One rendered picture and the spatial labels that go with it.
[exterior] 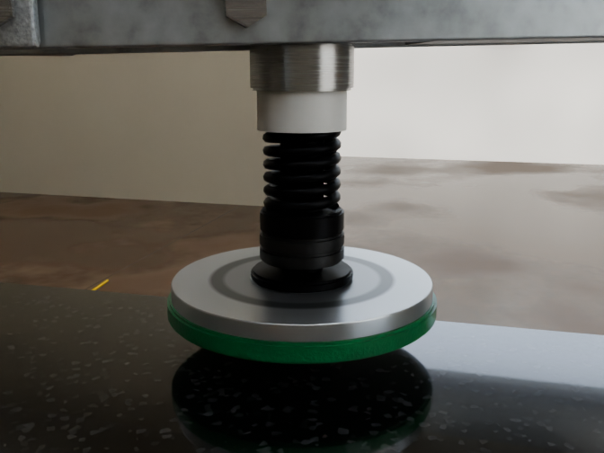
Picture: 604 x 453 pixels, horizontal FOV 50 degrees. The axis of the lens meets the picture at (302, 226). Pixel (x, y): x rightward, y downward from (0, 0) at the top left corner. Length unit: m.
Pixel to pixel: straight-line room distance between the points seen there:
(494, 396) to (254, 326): 0.18
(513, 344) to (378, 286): 0.13
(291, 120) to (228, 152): 5.08
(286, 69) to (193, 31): 0.07
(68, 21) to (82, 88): 5.71
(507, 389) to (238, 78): 5.08
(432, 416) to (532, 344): 0.16
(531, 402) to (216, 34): 0.33
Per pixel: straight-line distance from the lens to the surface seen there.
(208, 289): 0.51
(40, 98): 6.41
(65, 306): 0.67
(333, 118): 0.49
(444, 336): 0.58
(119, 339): 0.58
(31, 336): 0.61
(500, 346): 0.57
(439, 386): 0.49
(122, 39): 0.44
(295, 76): 0.47
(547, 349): 0.58
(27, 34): 0.43
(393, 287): 0.52
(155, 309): 0.64
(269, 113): 0.49
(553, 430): 0.46
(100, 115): 6.08
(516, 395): 0.49
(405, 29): 0.47
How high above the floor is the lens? 1.08
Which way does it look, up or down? 13 degrees down
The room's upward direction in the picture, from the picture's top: straight up
